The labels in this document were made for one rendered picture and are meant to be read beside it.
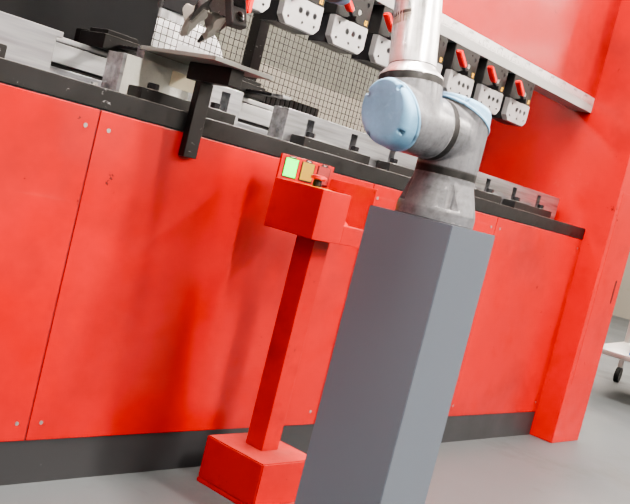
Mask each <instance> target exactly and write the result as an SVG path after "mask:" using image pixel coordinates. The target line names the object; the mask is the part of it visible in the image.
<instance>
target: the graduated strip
mask: <svg viewBox="0 0 630 504"><path fill-rule="evenodd" d="M441 24H442V25H444V26H446V27H448V28H450V29H452V30H453V31H455V32H457V33H459V34H461V35H463V36H464V37H466V38H468V39H470V40H472V41H474V42H476V43H477V44H479V45H481V46H483V47H485V48H487V49H488V50H490V51H492V52H494V53H496V54H498V55H500V56H501V57H503V58H505V59H507V60H509V61H511V62H513V63H514V64H516V65H518V66H520V67H522V68H524V69H525V70H527V71H529V72H531V73H533V74H535V75H537V76H538V77H540V78H542V79H544V80H546V81H548V82H549V83H551V84H553V85H555V86H557V87H559V88H561V89H562V90H564V91H566V92H568V93H570V94H572V95H573V96H575V97H577V98H579V99H581V100H583V101H585V102H586V103H588V104H590V105H592V106H593V104H594V100H595V98H593V97H592V96H590V95H588V94H586V93H584V92H583V91H581V90H579V89H577V88H576V87H574V86H572V85H570V84H568V83H567V82H565V81H563V80H561V79H559V78H558V77H556V76H554V75H552V74H550V73H549V72H547V71H545V70H543V69H542V68H540V67H538V66H536V65H534V64H533V63H531V62H529V61H527V60H525V59H524V58H522V57H520V56H518V55H516V54H515V53H513V52H511V51H509V50H508V49H506V48H504V47H502V46H500V45H499V44H497V43H495V42H493V41H491V40H490V39H488V38H486V37H484V36H482V35H481V34H479V33H477V32H475V31H473V30H472V29H470V28H468V27H466V26H465V25H463V24H461V23H459V22H457V21H456V20H454V19H452V18H450V17H448V16H447V15H445V14H443V13H442V14H441Z"/></svg>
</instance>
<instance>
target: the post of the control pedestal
mask: <svg viewBox="0 0 630 504"><path fill-rule="evenodd" d="M328 247H329V242H323V241H318V240H312V239H308V238H305V237H302V236H299V235H297V237H296V241H295V245H294V249H293V254H292V258H291V262H290V266H289V270H288V274H287V278H286V282H285V286H284V290H283V294H282V298H281V302H280V306H279V310H278V314H277V318H276V322H275V326H274V330H273V334H272V338H271V342H270V346H269V350H268V354H267V358H266V362H265V366H264V370H263V374H262V378H261V382H260V386H259V390H258V394H257V398H256V402H255V406H254V410H253V414H252V419H251V423H250V427H249V431H248V435H247V439H246V443H248V444H250V445H251V446H253V447H255V448H257V449H259V450H261V451H267V450H277V449H278V446H279V442H280V438H281V434H282V430H283V426H284V422H285V418H286V414H287V410H288V406H289V402H290V398H291V394H292V390H293V386H294V383H295V379H296V375H297V371H298V367H299V363H300V359H301V355H302V351H303V347H304V343H305V339H306V335H307V331H308V327H309V323H310V319H311V315H312V311H313V307H314V303H315V299H316V295H317V291H318V287H319V283H320V279H321V275H322V271H323V267H324V263H325V259H326V255H327V251H328Z"/></svg>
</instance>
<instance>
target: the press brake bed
mask: <svg viewBox="0 0 630 504"><path fill-rule="evenodd" d="M182 137H183V131H180V130H176V129H172V128H169V127H165V126H161V125H158V124H154V123H150V122H147V121H143V120H139V119H135V118H132V117H128V116H124V115H121V114H117V113H113V112H110V111H106V110H102V109H99V108H95V107H91V106H87V105H84V104H80V103H76V102H73V101H69V100H65V99H62V98H58V97H54V96H51V95H47V94H43V93H39V92H36V91H32V90H28V89H25V88H21V87H17V86H14V85H10V84H6V83H3V82H0V486H1V485H12V484H22V483H32V482H43V481H53V480H63V479H74V478H84V477H94V476H105V475H115V474H125V473H136V472H146V471H156V470H166V469H177V468H187V467H197V466H201V463H202V459H203V454H204V450H205V446H206V442H207V438H208V436H209V435H217V434H232V433H248V431H249V427H250V423H251V419H252V414H253V410H254V406H255V402H256V398H257V394H258V390H259V386H260V382H261V378H262V374H263V370H264V366H265V362H266V358H267V354H268V350H269V346H270V342H271V338H272V334H273V330H274V326H275V322H276V318H277V314H278V310H279V306H280V302H281V298H282V294H283V290H284V286H285V282H286V278H287V274H288V270H289V266H290V262H291V258H292V254H293V249H294V245H295V241H296V237H297V235H295V234H292V233H289V232H285V231H282V230H279V229H276V228H272V227H269V226H266V225H264V222H265V218H266V214H267V210H268V206H269V202H270V198H271V194H272V190H273V186H274V182H275V178H276V173H277V169H278V165H279V161H280V158H279V157H276V156H272V155H268V154H265V153H261V152H257V151H254V150H250V149H246V148H242V147H239V146H235V145H231V144H228V143H224V142H220V141H217V140H213V139H209V138H206V137H202V136H201V140H200V144H199V149H198V153H197V157H196V159H192V158H188V157H184V156H180V155H178V153H179V149H180V145H181V141H182ZM473 230H475V231H479V232H483V233H487V234H491V235H495V240H494V244H493V247H492V251H491V255H490V259H489V263H488V266H487V270H486V274H485V278H484V281H483V285H482V289H481V293H480V297H479V300H478V304H477V308H476V312H475V316H474V319H473V323H472V327H471V331H470V334H469V338H468V342H467V346H466V350H465V353H464V357H463V361H462V365H461V369H460V372H459V376H458V380H457V384H456V387H455V391H454V395H453V399H452V403H451V406H450V410H449V414H448V418H447V422H446V425H445V429H444V433H443V437H442V440H441V443H445V442H455V441H466V440H476V439H486V438H497V437H507V436H517V435H528V434H529V433H530V430H531V426H532V422H533V419H534V415H535V411H536V410H537V406H538V402H539V399H540V395H541V391H542V388H543V384H544V380H545V377H546V373H547V369H548V365H549V362H550V358H551V354H552V351H553V347H554V343H555V340H556V336H557V332H558V329H559V325H560V321H561V318H562V314H563V310H564V306H565V303H566V299H567V295H568V292H569V288H570V284H571V281H572V277H573V273H574V270H575V266H576V262H577V259H578V255H579V251H580V247H581V244H582V239H578V238H575V237H571V236H567V235H564V234H560V233H556V232H553V231H549V230H545V229H541V228H538V227H534V226H530V225H527V224H523V223H519V222H516V221H512V220H508V219H505V218H501V217H497V216H493V215H490V214H486V213H482V212H479V211H475V223H474V227H473ZM358 250H359V248H357V247H351V246H346V245H340V244H334V243H329V247H328V251H327V255H326V259H325V263H324V267H323V271H322V275H321V279H320V283H319V287H318V291H317V295H316V299H315V303H314V307H313V311H312V315H311V319H310V323H309V327H308V331H307V335H306V339H305V343H304V347H303V351H302V355H301V359H300V363H299V367H298V371H297V375H296V379H295V383H294V386H293V390H292V394H291V398H290V402H289V406H288V410H287V414H286V418H285V422H284V426H283V430H282V434H281V438H280V441H282V442H284V443H286V444H288V445H290V446H292V447H294V448H296V449H298V450H299V451H301V452H303V453H305V454H307V451H308V447H309V443H310V439H311V435H312V431H313V427H314V423H315V419H316V415H317V412H318V408H319V404H320V400H321V396H322V392H323V388H324V384H325V380H326V376H327V372H328V368H329V364H330V360H331V356H332V352H333V348H334V344H335V341H336V337H337V333H338V329H339V325H340V321H341V317H342V313H343V309H344V305H345V301H346V297H347V293H348V289H349V285H350V281H351V277H352V274H353V270H354V266H355V262H356V258H357V254H358Z"/></svg>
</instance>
